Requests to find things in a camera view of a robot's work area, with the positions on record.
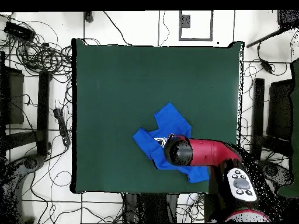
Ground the black inline cable adapter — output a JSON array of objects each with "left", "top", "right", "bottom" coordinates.
[{"left": 259, "top": 58, "right": 274, "bottom": 74}]

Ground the black stand base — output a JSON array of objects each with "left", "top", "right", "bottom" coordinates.
[
  {"left": 0, "top": 153, "right": 46, "bottom": 223},
  {"left": 261, "top": 159, "right": 293, "bottom": 187}
]

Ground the blue shirt with white print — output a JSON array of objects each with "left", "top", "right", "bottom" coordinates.
[{"left": 132, "top": 101, "right": 210, "bottom": 184}]

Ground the thin black cable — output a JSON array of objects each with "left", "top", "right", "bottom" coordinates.
[{"left": 158, "top": 10, "right": 171, "bottom": 47}]

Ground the dark green table cloth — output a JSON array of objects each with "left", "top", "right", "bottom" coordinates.
[{"left": 71, "top": 38, "right": 245, "bottom": 194}]

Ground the black rod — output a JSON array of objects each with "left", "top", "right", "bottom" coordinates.
[{"left": 246, "top": 27, "right": 284, "bottom": 48}]

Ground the black power strip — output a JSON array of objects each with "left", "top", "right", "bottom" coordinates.
[{"left": 53, "top": 107, "right": 71, "bottom": 147}]

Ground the black stand bar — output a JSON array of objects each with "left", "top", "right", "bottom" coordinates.
[
  {"left": 253, "top": 78, "right": 265, "bottom": 160},
  {"left": 36, "top": 71, "right": 51, "bottom": 156}
]

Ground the black speckled block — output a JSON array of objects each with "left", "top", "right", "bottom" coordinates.
[{"left": 277, "top": 9, "right": 299, "bottom": 30}]

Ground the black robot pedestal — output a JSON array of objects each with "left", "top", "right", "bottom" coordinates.
[{"left": 122, "top": 192, "right": 179, "bottom": 223}]

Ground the black flat panel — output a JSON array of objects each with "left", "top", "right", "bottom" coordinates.
[
  {"left": 267, "top": 79, "right": 295, "bottom": 141},
  {"left": 0, "top": 66, "right": 25, "bottom": 125}
]

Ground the coiled black cable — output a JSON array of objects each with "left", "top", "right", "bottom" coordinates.
[{"left": 16, "top": 41, "right": 73, "bottom": 76}]

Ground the small dark grey square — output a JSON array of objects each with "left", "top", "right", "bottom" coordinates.
[{"left": 180, "top": 14, "right": 191, "bottom": 29}]

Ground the long black cable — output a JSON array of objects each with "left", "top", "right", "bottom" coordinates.
[{"left": 102, "top": 10, "right": 133, "bottom": 47}]

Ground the grey square frame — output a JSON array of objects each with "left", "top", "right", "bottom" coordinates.
[{"left": 179, "top": 10, "right": 214, "bottom": 41}]

